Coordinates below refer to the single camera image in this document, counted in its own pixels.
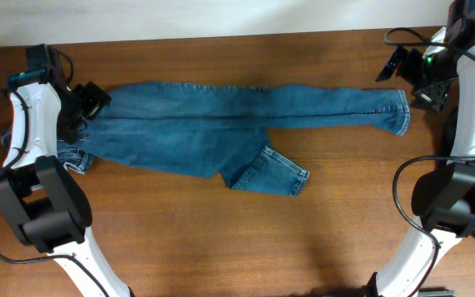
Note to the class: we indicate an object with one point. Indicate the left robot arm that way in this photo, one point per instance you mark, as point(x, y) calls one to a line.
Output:
point(42, 204)

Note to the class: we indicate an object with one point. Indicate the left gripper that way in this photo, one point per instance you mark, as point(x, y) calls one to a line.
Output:
point(95, 97)

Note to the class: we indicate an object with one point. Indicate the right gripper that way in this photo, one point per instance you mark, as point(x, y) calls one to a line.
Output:
point(436, 98)

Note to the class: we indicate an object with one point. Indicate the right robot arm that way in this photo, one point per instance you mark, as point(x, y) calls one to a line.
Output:
point(443, 201)

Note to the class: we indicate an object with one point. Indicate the blue denim jeans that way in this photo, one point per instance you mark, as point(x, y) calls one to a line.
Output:
point(201, 131)

